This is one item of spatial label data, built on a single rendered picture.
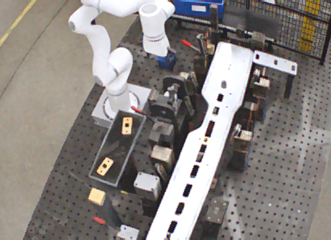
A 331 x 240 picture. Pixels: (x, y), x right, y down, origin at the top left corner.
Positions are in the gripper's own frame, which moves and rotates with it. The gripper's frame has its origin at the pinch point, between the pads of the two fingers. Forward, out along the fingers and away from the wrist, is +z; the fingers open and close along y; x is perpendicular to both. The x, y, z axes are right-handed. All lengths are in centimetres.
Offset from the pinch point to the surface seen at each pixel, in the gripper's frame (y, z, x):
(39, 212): -51, 71, -79
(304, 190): 86, 75, 1
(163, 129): 4.6, 35.7, -13.1
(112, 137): -11.4, 26.6, -30.3
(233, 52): 15, 46, 52
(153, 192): 16, 33, -44
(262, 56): 32, 46, 58
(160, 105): 1.6, 24.7, -7.7
